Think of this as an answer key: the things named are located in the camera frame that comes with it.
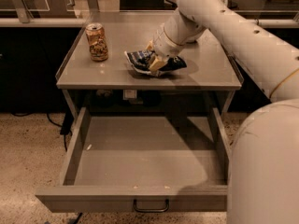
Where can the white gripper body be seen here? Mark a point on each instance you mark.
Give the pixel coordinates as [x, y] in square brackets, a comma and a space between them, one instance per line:
[163, 44]

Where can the blue chip bag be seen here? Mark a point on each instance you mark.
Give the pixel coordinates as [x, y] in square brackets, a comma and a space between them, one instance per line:
[140, 61]

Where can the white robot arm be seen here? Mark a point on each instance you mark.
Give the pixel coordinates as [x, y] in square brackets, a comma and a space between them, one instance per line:
[263, 179]

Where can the grey cabinet counter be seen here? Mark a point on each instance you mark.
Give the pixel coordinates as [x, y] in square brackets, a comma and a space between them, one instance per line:
[208, 68]

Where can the grey open drawer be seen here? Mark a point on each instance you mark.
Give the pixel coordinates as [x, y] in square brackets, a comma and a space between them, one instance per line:
[113, 160]

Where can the white bowl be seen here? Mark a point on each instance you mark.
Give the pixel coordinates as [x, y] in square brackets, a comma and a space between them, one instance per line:
[196, 39]

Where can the gold drink can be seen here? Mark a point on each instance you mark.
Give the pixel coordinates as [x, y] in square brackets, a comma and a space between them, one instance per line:
[95, 33]

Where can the black drawer handle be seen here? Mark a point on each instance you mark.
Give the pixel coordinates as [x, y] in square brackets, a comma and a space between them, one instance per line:
[150, 206]

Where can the white horizontal rail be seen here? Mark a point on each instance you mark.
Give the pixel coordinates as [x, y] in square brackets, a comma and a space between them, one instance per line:
[14, 22]

